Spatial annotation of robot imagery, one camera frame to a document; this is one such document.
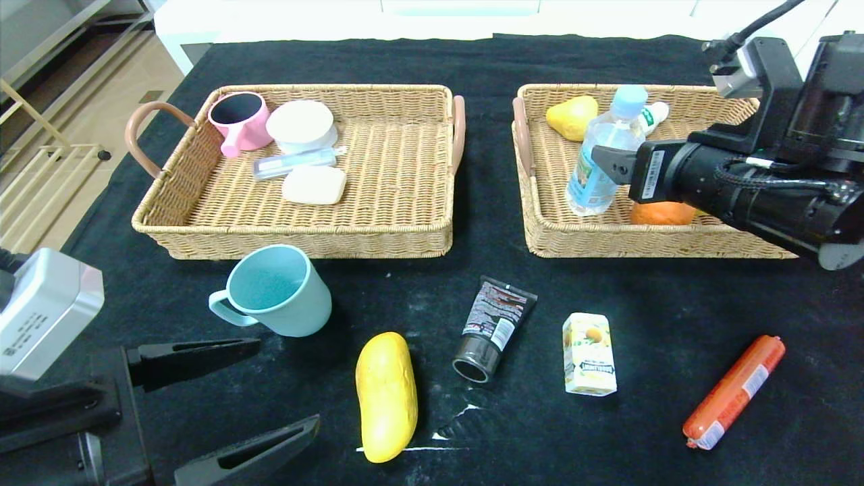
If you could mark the clear blue-cap water bottle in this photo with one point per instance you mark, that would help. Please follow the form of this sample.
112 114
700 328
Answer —
604 135

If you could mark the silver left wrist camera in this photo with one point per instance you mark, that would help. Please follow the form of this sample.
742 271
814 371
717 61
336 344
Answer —
40 317

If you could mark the gray shelf unit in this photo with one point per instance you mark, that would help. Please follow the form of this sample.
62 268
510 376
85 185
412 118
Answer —
40 27

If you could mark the long yellow mango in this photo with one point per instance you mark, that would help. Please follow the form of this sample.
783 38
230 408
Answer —
387 398

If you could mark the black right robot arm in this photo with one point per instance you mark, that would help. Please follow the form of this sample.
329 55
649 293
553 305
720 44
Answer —
830 101

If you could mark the orange fruit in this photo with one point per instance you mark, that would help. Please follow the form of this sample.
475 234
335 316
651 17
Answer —
663 214

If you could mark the orange sausage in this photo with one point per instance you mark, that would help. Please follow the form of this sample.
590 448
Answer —
734 391

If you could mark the grey toothpaste tube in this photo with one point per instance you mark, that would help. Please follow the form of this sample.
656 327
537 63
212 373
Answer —
295 163

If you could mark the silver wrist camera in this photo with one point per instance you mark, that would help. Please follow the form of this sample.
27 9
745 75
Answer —
40 317
732 74

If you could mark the white green-label yogurt bottle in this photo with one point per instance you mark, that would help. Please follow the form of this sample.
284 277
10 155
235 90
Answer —
653 116

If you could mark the yellow juice box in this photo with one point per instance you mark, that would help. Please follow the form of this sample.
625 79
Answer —
588 354

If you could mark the yellow pear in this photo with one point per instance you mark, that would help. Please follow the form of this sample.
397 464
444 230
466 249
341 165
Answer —
574 119

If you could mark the white soap bar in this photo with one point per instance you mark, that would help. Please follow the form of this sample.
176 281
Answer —
314 185

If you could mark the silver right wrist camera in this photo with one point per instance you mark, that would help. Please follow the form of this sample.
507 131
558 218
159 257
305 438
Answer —
732 74

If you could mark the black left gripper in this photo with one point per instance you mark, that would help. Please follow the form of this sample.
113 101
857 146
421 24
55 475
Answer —
115 412

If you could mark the gold metal rack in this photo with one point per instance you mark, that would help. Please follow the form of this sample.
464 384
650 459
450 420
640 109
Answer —
40 196

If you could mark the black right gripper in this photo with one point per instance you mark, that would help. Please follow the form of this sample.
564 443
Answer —
652 173

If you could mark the white round lidded jar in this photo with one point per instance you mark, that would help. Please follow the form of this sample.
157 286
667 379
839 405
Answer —
301 123

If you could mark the wicker basket holding toiletries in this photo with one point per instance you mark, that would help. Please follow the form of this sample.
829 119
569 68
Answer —
391 189

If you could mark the black tablecloth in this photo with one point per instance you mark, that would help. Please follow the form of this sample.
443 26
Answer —
540 445

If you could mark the teal mug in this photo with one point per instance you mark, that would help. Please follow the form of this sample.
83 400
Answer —
290 304

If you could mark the wicker basket holding food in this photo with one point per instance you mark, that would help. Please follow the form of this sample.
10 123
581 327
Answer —
553 229

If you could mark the black facial cleanser tube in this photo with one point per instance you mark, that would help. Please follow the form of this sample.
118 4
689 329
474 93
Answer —
495 324

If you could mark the pink cup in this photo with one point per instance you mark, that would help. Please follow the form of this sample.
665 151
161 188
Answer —
248 130

